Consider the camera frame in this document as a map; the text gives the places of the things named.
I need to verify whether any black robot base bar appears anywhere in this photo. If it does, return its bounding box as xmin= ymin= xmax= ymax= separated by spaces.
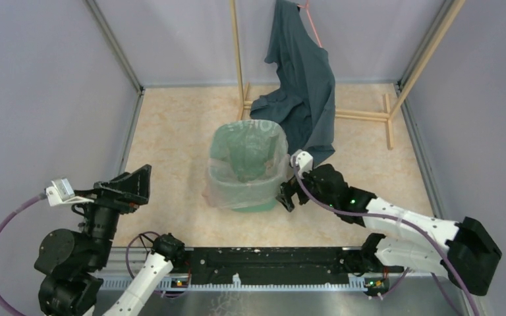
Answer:
xmin=172 ymin=247 xmax=404 ymax=286

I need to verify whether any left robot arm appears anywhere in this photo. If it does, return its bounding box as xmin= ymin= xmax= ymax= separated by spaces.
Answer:
xmin=34 ymin=165 xmax=185 ymax=315

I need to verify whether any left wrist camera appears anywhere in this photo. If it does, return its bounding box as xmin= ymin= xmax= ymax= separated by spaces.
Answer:
xmin=45 ymin=178 xmax=94 ymax=207

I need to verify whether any white cable duct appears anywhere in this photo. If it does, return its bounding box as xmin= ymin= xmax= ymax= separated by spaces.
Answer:
xmin=100 ymin=273 xmax=368 ymax=293

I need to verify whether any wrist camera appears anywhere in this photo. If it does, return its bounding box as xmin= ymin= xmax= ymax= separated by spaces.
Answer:
xmin=45 ymin=178 xmax=94 ymax=207
xmin=290 ymin=149 xmax=314 ymax=179

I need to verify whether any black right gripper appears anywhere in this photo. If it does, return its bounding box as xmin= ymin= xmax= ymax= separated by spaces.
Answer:
xmin=275 ymin=165 xmax=336 ymax=211

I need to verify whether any dark teal shirt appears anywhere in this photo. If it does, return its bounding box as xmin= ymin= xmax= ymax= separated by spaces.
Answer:
xmin=250 ymin=1 xmax=336 ymax=165

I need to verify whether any green plastic trash bin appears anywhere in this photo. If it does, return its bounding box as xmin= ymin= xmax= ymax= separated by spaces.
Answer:
xmin=209 ymin=122 xmax=289 ymax=214

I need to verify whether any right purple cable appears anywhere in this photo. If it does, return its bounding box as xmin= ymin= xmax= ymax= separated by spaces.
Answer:
xmin=291 ymin=157 xmax=481 ymax=316

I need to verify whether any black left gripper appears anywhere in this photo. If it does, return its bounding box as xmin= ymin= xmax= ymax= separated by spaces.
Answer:
xmin=70 ymin=163 xmax=152 ymax=267

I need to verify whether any wooden clothes rack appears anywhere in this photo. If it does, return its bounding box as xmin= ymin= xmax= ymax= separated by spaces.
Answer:
xmin=229 ymin=0 xmax=466 ymax=149

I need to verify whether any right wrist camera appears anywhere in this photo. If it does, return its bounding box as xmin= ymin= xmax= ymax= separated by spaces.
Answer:
xmin=290 ymin=149 xmax=314 ymax=179

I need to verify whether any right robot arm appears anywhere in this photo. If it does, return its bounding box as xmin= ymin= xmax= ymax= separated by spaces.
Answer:
xmin=277 ymin=164 xmax=502 ymax=296

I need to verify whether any pink plastic trash bag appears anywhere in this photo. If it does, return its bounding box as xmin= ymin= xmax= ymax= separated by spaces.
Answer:
xmin=203 ymin=119 xmax=291 ymax=210

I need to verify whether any pink clothes hanger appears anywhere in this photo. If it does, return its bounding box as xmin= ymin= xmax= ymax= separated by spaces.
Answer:
xmin=296 ymin=0 xmax=323 ymax=48

